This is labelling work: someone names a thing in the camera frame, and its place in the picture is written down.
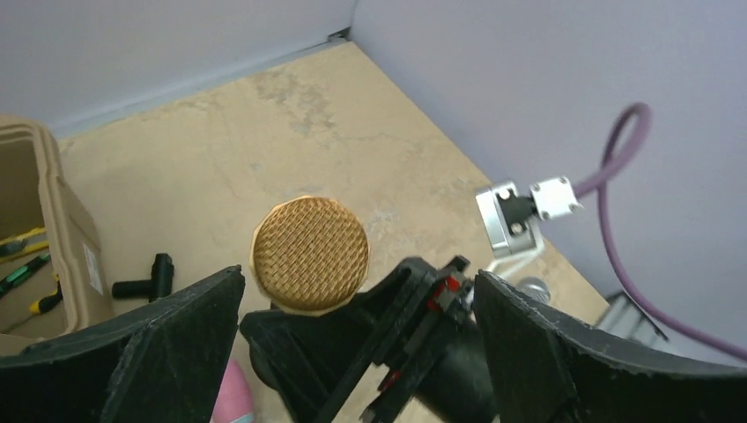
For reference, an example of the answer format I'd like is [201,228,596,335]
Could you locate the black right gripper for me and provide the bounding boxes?
[240,256,497,422]

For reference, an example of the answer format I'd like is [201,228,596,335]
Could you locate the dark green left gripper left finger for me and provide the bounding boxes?
[1,265,245,422]

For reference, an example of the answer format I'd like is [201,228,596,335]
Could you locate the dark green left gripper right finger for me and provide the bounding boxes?
[474,271,746,422]

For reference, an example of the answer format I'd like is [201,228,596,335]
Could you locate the pink microphone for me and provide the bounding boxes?
[211,359,255,423]

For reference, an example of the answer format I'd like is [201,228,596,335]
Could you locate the gold microphone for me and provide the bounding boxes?
[248,196,370,316]

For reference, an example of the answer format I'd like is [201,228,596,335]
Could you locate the silver mesh glitter microphone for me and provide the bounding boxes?
[515,277,551,304]

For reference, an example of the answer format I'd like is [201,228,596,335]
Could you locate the black T-shaped adapter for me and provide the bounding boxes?
[112,253,174,302]

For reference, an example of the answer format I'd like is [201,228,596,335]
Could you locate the yellow black utility knife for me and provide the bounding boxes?
[29,273,63,315]

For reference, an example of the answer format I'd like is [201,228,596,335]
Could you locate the tan plastic hard case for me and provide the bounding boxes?
[1,115,115,356]

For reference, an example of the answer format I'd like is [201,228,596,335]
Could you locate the green black pen tool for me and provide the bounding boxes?
[0,253,51,297]

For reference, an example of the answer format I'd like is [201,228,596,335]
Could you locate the aluminium frame rail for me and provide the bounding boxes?
[595,291,675,353]

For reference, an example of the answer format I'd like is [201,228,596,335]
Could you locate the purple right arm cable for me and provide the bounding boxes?
[572,102,747,363]

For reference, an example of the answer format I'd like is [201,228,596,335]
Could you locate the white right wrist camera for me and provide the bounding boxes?
[475,176,582,279]

